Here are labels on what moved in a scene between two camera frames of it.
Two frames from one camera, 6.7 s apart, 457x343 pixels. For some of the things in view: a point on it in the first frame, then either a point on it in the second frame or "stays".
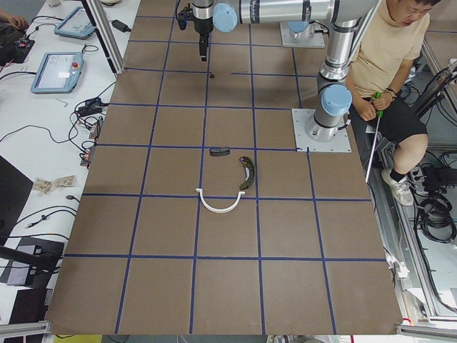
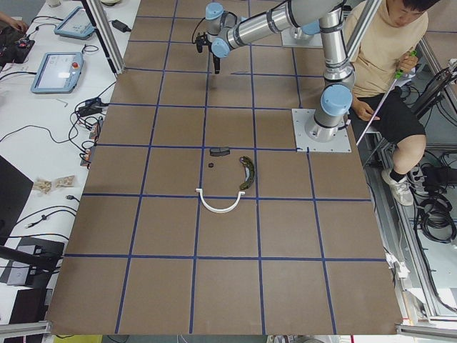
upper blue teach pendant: x=56 y=73 stays
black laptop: x=15 y=188 stays
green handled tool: x=378 y=95 -> x=398 y=74
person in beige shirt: x=383 y=65 stays
